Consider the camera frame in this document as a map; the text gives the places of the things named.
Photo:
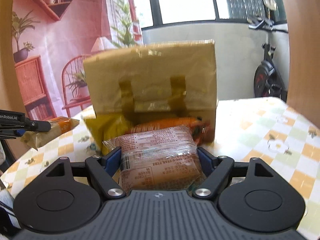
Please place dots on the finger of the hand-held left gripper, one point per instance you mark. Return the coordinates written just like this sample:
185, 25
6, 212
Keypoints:
37, 126

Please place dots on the cardboard box with plastic liner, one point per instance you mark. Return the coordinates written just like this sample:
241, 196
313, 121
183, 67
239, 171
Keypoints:
150, 80

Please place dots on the dark framed window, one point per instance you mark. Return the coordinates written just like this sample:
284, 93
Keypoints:
185, 0

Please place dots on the pink clear snack packet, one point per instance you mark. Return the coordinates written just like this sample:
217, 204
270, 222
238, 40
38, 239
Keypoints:
160, 160

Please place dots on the white round lamp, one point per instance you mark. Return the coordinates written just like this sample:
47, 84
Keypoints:
269, 2

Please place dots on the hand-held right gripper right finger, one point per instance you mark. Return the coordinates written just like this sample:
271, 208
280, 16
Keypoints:
202, 158

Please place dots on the checkered tablecloth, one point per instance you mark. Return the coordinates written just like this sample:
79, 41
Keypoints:
262, 135

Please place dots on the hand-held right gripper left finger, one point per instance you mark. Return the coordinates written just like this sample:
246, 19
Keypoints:
113, 157

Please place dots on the printed room backdrop cloth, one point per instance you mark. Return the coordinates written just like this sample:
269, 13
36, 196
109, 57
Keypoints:
62, 30

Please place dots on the black exercise bike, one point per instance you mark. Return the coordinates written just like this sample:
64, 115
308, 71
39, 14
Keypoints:
267, 77

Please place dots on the yellow snack packet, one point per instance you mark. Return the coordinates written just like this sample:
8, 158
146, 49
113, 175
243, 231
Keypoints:
107, 130

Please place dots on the tan and orange snack packet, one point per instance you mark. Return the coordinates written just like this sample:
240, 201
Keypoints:
60, 127

